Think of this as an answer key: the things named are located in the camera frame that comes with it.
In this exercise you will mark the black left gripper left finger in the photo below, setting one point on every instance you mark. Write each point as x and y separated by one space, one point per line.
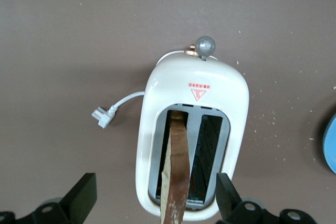
76 203

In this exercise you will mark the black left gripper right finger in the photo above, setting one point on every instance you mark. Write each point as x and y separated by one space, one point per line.
231 208

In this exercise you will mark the white toaster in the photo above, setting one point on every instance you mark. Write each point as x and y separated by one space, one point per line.
194 77

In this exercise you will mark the blue plate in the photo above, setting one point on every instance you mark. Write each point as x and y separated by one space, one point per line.
331 145

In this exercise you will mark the brown bread slice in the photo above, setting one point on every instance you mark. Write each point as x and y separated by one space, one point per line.
178 155

